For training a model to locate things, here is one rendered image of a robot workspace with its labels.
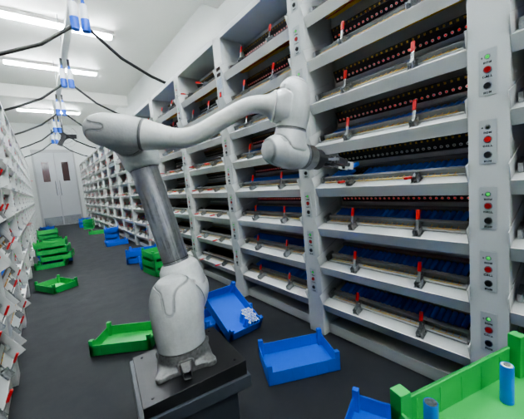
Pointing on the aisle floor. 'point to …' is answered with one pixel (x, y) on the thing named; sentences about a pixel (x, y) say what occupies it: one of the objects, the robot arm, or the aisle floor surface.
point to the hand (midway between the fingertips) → (344, 165)
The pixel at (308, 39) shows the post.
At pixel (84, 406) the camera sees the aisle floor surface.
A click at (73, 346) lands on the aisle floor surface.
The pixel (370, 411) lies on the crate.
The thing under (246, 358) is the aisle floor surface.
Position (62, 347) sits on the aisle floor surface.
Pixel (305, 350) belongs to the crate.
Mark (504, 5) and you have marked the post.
